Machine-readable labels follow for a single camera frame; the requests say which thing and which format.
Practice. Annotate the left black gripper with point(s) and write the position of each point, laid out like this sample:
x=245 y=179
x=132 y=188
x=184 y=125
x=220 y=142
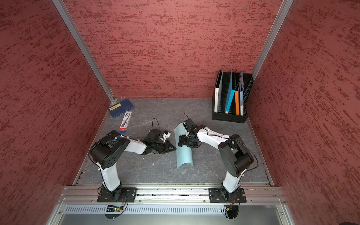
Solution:
x=167 y=149

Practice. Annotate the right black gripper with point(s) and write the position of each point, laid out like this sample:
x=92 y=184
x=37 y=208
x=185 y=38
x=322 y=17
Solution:
x=182 y=141

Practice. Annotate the light blue rectangular paper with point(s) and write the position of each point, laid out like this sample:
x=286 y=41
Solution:
x=184 y=153

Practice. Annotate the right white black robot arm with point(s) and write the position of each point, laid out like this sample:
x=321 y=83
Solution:
x=236 y=156

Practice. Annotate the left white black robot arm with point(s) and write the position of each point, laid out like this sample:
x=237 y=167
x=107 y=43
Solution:
x=106 y=152

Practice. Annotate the white spine book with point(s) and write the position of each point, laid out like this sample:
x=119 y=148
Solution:
x=218 y=91

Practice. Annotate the teal book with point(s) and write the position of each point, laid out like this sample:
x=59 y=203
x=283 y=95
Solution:
x=231 y=91

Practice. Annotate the dark blue box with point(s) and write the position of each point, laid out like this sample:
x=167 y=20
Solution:
x=120 y=108

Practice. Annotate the black mesh file organizer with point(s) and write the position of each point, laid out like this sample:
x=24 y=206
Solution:
x=232 y=117

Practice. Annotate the orange book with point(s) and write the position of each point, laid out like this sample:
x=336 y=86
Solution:
x=237 y=99

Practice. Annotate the blue patterned book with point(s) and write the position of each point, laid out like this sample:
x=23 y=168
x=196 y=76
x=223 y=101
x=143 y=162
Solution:
x=241 y=94

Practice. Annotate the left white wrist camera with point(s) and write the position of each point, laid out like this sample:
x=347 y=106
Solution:
x=156 y=135

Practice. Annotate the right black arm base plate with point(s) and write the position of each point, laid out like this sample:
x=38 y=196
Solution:
x=220 y=195

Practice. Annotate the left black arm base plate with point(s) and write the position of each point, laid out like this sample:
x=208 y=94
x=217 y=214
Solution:
x=119 y=195

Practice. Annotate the aluminium front rail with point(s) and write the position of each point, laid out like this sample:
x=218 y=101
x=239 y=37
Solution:
x=166 y=199

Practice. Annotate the right aluminium corner post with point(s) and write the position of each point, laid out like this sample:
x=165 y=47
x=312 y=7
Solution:
x=275 y=28

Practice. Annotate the aluminium corner post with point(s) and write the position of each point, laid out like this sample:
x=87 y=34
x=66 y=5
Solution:
x=64 y=13
x=275 y=28

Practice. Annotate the left aluminium corner post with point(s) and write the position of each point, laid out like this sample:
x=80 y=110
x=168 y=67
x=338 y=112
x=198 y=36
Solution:
x=64 y=13

